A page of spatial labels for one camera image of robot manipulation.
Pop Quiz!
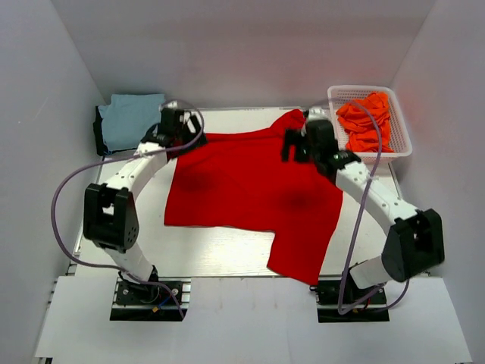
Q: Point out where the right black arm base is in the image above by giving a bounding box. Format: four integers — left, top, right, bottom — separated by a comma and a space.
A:
312, 278, 391, 324

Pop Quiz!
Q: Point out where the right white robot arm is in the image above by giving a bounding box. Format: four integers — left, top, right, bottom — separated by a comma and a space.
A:
281, 119, 445, 303

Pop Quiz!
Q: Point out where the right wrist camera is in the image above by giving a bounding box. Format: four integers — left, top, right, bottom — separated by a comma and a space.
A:
329, 150, 361, 170

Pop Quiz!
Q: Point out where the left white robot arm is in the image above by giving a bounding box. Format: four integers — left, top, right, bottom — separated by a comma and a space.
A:
83, 108, 207, 303

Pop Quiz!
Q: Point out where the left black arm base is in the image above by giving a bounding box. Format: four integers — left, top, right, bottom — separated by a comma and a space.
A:
110, 279, 190, 322

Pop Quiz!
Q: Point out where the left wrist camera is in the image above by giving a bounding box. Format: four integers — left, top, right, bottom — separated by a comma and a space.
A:
141, 108, 184, 147

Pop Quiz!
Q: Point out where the folded light blue t shirt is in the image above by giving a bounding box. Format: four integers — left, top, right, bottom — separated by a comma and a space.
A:
97, 93, 165, 154

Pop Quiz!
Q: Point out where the white plastic basket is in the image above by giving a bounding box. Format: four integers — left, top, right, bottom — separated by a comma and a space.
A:
327, 85, 412, 164

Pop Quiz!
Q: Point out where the red t shirt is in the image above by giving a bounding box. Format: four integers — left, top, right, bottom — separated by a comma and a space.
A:
164, 110, 343, 285

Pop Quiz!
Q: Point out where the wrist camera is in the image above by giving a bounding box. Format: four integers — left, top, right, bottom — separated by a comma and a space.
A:
329, 150, 361, 170
141, 108, 184, 147

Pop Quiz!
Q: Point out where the orange t shirt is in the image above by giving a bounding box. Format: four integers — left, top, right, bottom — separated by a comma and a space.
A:
336, 92, 394, 153

